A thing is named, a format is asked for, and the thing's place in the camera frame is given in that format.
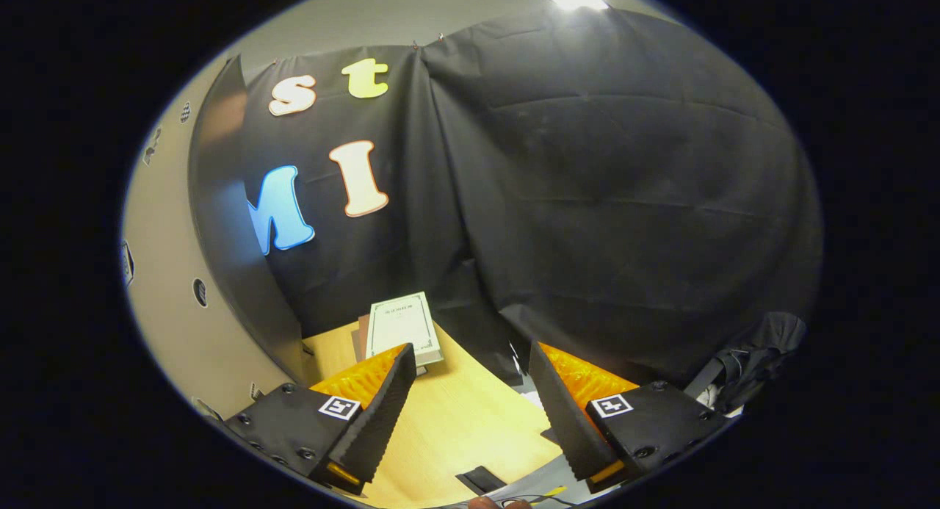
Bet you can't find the black bag with straps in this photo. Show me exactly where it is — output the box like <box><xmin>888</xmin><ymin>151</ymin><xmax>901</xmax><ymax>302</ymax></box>
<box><xmin>687</xmin><ymin>312</ymin><xmax>809</xmax><ymax>414</ymax></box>

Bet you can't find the small black flat object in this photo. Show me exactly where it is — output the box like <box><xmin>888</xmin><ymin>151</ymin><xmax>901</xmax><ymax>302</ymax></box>
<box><xmin>455</xmin><ymin>466</ymin><xmax>507</xmax><ymax>495</ymax></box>

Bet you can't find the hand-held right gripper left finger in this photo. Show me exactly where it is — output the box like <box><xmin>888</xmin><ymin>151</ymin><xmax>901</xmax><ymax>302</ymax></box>
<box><xmin>223</xmin><ymin>344</ymin><xmax>417</xmax><ymax>495</ymax></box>

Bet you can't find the pale green book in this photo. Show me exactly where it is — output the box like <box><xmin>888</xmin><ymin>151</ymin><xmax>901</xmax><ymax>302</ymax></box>
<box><xmin>365</xmin><ymin>292</ymin><xmax>445</xmax><ymax>369</ymax></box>

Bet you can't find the black backdrop cloth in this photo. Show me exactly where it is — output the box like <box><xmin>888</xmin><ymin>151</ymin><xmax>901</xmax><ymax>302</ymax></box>
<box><xmin>242</xmin><ymin>8</ymin><xmax>825</xmax><ymax>389</ymax></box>

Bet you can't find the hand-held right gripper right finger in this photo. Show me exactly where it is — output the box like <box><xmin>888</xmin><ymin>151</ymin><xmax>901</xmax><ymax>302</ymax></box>
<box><xmin>529</xmin><ymin>342</ymin><xmax>735</xmax><ymax>499</ymax></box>

